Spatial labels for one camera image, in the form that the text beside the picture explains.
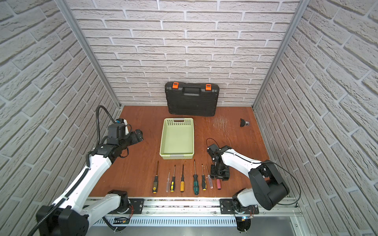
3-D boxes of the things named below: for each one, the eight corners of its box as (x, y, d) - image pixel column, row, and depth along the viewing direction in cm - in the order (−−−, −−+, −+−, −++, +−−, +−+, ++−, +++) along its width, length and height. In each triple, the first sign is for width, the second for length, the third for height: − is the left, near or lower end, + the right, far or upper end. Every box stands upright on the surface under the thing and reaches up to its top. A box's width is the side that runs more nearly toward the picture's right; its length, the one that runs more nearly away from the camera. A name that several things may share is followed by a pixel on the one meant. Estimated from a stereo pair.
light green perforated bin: (159, 160, 92) (157, 155, 85) (165, 124, 110) (164, 117, 104) (193, 161, 92) (194, 155, 85) (194, 124, 110) (194, 117, 104)
